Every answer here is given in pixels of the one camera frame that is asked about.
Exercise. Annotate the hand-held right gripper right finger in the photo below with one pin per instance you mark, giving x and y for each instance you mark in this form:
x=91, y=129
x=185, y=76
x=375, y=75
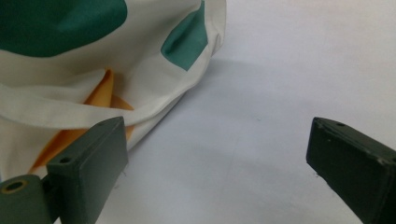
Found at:
x=355, y=161

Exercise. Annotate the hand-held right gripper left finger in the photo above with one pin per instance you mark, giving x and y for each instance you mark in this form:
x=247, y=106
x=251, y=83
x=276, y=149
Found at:
x=90, y=161

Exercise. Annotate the white canvas tote bag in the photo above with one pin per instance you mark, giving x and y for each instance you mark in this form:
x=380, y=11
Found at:
x=146, y=74

